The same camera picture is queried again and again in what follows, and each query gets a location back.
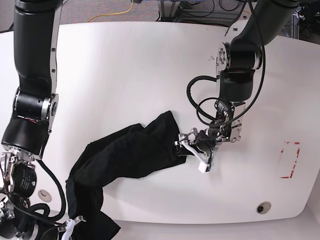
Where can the table cable grommet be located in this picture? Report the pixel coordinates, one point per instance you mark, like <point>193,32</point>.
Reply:
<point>263,207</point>
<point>45,196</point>

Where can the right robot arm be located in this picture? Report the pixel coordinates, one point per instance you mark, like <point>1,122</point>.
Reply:
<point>35,34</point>

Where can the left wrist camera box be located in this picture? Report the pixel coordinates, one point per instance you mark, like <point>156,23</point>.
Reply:
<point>203,167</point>

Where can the red tape rectangle marking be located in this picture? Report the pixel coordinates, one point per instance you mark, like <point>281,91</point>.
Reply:
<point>289,156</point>

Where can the right table cable grommet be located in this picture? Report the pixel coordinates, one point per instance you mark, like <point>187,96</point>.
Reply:
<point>263,207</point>

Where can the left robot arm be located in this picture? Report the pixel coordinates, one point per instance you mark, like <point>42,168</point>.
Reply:
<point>236,64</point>

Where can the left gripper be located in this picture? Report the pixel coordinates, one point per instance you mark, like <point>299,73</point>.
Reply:
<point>201,144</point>

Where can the black t-shirt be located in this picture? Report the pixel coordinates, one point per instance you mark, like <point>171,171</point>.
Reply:
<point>132,152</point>

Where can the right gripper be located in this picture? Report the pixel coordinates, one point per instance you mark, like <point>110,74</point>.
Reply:
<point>45,229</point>

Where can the left table cable grommet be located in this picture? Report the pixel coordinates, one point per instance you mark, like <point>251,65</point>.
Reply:
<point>45,196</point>

